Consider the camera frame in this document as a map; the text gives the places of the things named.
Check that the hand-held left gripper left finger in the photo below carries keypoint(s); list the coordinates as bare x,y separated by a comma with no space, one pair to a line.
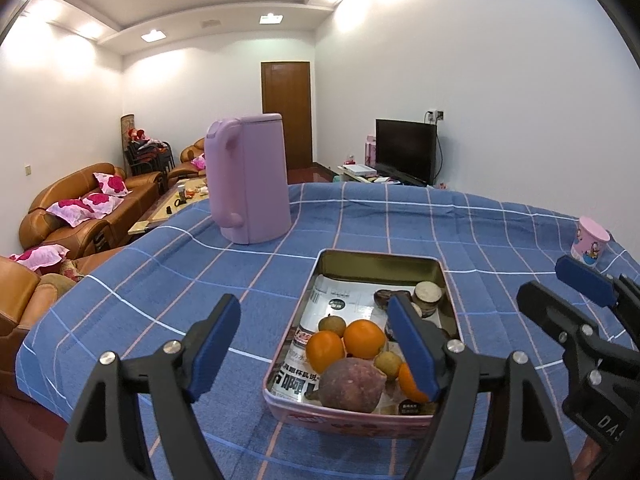
215,347

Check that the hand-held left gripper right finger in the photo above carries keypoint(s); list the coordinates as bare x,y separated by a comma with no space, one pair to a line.
415,352

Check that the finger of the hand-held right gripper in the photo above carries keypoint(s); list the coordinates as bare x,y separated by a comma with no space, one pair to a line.
545,305
582,277

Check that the orange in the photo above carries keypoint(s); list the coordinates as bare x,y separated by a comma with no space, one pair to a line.
325,352
409,384
364,339

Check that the purple sweet potato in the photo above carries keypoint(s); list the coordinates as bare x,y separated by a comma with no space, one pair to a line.
350,385

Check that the pink metal tin box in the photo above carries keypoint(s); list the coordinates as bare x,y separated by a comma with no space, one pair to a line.
380,265

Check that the pink cartoon cup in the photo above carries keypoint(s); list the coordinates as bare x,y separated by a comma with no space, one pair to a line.
590,242

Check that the printed paper leaflet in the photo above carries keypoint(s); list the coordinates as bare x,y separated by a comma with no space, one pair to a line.
345,295

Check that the blue checked tablecloth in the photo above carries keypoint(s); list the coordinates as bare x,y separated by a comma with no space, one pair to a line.
400,220

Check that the wooden coffee table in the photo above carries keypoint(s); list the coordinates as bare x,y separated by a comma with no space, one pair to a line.
170,205

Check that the purple electric kettle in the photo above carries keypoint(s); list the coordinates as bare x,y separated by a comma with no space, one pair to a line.
250,180

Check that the pink floral cushion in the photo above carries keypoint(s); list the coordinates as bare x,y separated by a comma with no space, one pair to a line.
200,162
102,205
112,183
70,212
40,256

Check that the white set-top device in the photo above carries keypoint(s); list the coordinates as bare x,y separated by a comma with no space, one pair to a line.
359,170

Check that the brown leather armchair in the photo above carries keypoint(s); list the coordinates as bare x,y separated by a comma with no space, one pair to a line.
25,310

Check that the small brown leather sofa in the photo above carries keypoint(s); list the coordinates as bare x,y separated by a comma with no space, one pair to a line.
187,155

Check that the stacked black chairs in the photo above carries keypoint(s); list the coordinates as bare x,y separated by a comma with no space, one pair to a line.
150,157

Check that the black flat television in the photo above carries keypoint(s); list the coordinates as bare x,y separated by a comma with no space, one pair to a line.
405,150

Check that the pink gift bag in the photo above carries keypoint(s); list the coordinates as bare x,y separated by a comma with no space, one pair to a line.
371,151

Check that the long brown leather sofa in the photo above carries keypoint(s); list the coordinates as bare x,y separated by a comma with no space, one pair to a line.
60,185

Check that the tall brown patterned panel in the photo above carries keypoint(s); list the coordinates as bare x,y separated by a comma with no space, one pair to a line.
127,122

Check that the brown wooden door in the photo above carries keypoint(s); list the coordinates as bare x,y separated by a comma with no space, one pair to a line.
287,95

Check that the square recessed ceiling light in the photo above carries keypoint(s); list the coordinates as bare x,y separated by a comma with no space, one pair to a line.
271,18
153,36

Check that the ceiling air vent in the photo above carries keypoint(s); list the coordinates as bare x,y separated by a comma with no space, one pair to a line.
210,24

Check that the wall socket with plugs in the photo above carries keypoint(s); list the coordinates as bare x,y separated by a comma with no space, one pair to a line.
435,115

